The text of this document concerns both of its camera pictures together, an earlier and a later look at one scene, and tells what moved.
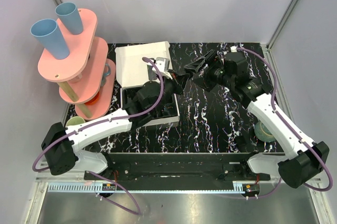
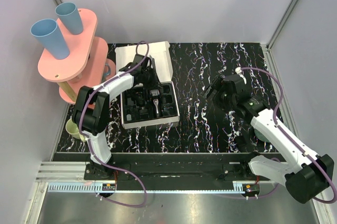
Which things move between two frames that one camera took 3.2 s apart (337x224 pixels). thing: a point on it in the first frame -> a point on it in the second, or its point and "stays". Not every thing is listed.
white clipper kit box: (148, 94) stays
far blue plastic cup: (69, 13) stays
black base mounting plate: (180, 167) stays
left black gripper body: (175, 81) -> (151, 78)
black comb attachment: (240, 141) stays
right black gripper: (196, 65) -> (220, 87)
